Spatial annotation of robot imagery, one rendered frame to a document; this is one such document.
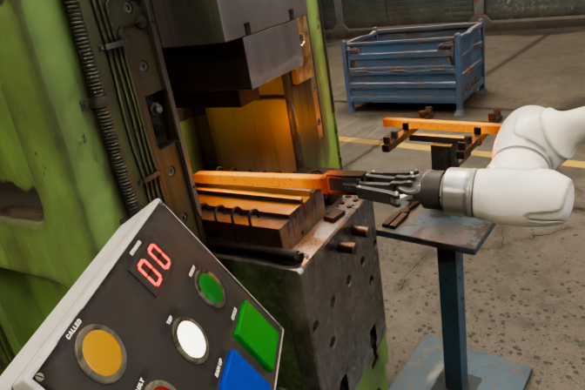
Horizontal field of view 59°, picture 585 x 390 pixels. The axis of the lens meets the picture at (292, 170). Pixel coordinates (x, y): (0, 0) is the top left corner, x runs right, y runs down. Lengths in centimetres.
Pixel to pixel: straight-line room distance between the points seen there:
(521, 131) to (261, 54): 50
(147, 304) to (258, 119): 89
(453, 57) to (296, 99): 352
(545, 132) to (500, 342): 135
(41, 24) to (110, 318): 45
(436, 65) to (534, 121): 385
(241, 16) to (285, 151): 55
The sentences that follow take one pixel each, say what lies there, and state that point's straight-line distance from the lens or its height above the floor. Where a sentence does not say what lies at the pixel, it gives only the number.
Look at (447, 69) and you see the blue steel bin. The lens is 485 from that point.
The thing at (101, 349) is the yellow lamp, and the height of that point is 117.
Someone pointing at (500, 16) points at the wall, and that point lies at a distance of 901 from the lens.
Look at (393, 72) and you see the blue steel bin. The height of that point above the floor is 40.
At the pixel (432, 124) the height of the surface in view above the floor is 99.
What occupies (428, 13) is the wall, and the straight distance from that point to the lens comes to 949.
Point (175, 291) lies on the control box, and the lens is 66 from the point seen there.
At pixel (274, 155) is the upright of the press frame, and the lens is 143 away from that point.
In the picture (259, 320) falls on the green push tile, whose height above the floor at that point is 101.
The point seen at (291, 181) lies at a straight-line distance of 113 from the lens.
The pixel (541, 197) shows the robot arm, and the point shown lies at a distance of 94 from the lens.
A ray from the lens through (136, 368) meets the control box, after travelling 56.
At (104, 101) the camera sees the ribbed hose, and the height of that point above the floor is 132.
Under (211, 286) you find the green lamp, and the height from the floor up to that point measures 109.
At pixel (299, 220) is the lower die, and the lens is 113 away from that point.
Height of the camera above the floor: 147
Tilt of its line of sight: 21 degrees down
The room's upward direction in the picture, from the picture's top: 10 degrees counter-clockwise
